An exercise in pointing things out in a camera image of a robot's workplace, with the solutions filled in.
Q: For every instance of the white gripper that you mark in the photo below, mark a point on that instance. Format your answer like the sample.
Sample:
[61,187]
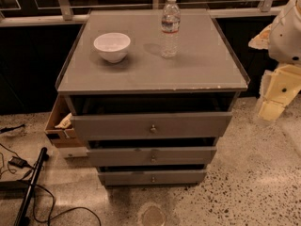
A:
[287,38]

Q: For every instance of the grey bottom drawer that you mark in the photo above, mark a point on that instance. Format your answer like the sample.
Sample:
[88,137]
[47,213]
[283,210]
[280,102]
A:
[153,177]

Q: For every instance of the grey drawer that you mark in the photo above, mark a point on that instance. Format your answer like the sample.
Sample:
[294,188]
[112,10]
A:
[151,126]
[153,177]
[151,156]

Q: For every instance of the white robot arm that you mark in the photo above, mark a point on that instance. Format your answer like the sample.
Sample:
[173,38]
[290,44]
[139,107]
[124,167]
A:
[282,40]

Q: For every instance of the grey top drawer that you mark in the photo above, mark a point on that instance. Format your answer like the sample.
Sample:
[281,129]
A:
[151,126]

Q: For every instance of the grey middle drawer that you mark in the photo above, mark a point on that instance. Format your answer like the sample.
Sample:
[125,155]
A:
[151,156]

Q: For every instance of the grey drawer cabinet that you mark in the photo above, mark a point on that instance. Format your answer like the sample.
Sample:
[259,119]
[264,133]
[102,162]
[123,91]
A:
[204,76]

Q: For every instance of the clear plastic water bottle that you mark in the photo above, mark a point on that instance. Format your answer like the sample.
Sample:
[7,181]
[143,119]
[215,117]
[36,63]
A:
[170,26]

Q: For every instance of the white ceramic bowl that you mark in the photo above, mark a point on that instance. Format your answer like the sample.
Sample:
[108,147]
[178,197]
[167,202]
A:
[112,47]

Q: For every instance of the cardboard box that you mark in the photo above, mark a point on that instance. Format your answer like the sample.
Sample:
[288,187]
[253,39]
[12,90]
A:
[61,133]

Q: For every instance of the metal window railing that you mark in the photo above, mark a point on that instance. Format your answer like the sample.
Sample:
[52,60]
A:
[62,10]

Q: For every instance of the black power adapter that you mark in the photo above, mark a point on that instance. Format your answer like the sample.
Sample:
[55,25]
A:
[17,162]

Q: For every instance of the black pole stand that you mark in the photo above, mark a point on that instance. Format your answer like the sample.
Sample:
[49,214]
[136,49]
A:
[22,219]

